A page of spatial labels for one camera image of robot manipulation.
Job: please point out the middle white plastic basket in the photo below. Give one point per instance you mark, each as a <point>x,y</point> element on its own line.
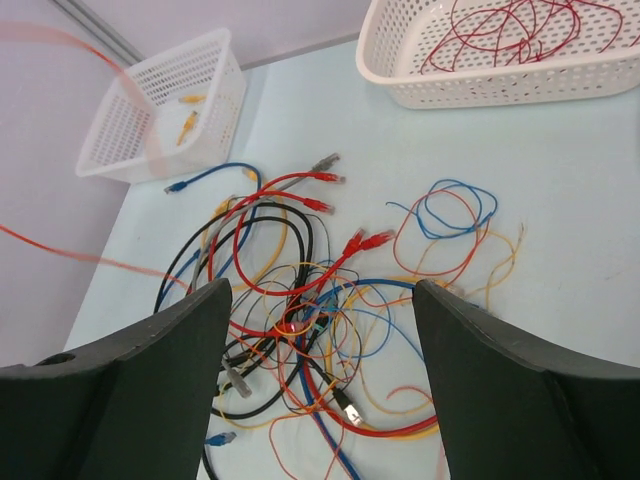
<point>461,54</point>

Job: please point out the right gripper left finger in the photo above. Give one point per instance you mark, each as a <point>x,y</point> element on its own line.
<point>132,405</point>

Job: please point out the left white plastic basket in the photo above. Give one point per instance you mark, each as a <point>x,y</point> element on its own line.
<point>171,114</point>

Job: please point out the white plastic basket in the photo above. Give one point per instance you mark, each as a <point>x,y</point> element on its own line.
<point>461,54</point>
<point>171,114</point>

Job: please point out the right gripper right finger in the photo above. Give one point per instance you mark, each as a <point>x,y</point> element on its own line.
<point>511,405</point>

